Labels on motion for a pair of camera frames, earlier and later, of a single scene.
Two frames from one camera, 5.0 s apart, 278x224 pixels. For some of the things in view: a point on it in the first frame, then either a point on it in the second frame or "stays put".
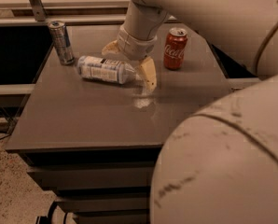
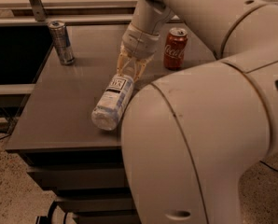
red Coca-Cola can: (175, 44) stays put
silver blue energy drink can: (62, 41) stays put
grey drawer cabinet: (95, 144) stays put
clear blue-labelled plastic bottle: (106, 70) → (113, 103)
